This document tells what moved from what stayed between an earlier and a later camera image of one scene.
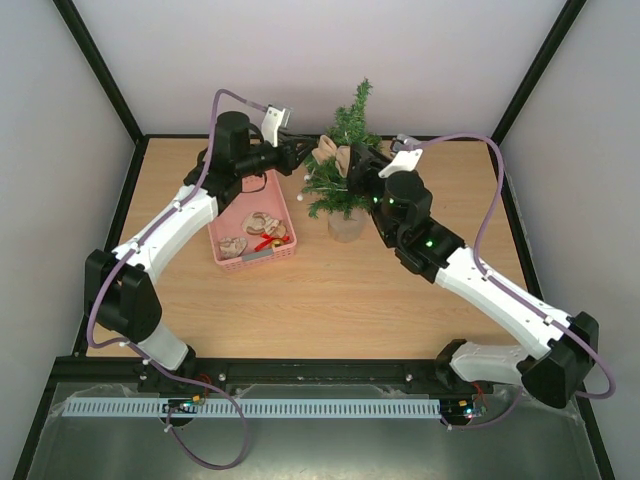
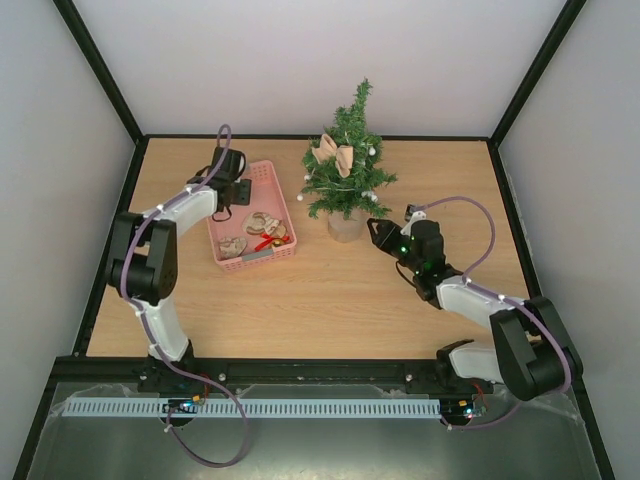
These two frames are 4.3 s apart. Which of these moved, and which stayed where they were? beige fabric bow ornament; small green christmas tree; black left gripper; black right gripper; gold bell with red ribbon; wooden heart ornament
Moved: black right gripper; black left gripper
Stayed: small green christmas tree; beige fabric bow ornament; wooden heart ornament; gold bell with red ribbon
